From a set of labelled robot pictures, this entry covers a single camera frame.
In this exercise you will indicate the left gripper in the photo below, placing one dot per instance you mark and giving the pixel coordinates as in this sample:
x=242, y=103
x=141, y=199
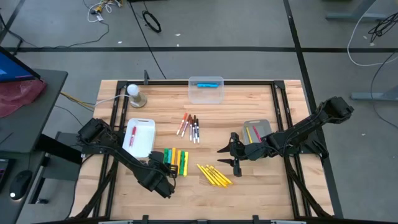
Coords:
x=157, y=160

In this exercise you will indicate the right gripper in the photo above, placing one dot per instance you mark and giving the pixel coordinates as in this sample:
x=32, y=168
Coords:
x=244, y=152

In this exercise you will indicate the green chunky highlighter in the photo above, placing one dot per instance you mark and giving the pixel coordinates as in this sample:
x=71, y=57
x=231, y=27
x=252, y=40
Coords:
x=182, y=161
x=166, y=154

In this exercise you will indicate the yellow chunky highlighter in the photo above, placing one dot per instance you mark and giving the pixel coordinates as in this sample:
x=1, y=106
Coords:
x=186, y=163

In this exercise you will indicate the orange chunky highlighter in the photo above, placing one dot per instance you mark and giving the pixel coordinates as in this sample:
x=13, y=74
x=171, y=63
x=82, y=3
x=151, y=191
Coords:
x=173, y=154

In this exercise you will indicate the yellow slim highlighter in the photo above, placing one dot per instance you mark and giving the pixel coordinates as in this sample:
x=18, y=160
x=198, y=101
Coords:
x=206, y=175
x=221, y=174
x=210, y=176
x=214, y=176
x=249, y=134

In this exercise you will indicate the yellow pencils pile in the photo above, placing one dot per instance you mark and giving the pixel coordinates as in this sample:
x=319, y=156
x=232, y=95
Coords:
x=217, y=175

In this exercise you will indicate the dark brown cap marker pen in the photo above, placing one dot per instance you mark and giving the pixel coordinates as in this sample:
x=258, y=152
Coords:
x=194, y=129

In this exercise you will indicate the orange cap marker pen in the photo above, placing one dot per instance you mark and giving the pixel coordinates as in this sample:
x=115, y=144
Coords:
x=182, y=123

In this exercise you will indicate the red cap marker pen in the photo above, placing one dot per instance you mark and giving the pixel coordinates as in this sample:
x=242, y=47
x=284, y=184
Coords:
x=132, y=137

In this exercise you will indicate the blue chunky highlighter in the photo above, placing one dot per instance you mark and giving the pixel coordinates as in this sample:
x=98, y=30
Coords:
x=206, y=85

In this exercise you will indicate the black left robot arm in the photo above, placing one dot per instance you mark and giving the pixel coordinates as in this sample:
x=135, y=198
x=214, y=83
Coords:
x=124, y=155

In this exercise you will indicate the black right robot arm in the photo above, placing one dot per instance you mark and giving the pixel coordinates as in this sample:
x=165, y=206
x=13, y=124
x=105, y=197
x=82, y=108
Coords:
x=304, y=127

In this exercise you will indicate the white plastic bin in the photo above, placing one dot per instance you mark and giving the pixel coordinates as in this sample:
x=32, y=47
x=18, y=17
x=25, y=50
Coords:
x=143, y=143

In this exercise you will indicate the grey plastic bin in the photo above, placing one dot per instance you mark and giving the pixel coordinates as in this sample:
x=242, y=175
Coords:
x=264, y=127

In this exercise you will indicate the clear plastic bin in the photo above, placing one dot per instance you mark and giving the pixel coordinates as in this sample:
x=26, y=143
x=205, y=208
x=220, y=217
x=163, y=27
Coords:
x=205, y=98

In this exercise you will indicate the white light bar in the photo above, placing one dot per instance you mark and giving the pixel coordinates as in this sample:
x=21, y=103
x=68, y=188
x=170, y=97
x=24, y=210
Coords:
x=115, y=222
x=287, y=222

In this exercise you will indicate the white bulb brass lamp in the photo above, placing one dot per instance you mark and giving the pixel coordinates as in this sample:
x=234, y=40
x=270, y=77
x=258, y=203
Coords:
x=133, y=89

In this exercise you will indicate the black desk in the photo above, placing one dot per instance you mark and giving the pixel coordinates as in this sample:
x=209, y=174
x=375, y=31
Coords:
x=31, y=130

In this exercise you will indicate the black computer mouse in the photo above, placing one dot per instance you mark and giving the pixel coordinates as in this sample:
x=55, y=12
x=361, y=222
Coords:
x=21, y=183

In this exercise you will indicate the grey desk foot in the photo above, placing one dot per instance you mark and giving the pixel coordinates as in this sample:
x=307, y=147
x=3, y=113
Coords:
x=373, y=96
x=354, y=14

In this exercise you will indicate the black keyboard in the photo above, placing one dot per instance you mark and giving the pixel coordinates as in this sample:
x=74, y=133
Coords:
x=3, y=172

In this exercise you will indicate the black monitor blue screen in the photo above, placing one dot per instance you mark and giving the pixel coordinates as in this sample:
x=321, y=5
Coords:
x=12, y=68

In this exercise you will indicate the black frame clamp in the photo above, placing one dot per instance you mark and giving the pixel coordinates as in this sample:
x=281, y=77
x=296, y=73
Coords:
x=145, y=218
x=255, y=218

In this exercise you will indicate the black aluminium table frame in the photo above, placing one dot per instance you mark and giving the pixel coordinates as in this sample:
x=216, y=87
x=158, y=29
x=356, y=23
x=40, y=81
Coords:
x=202, y=82

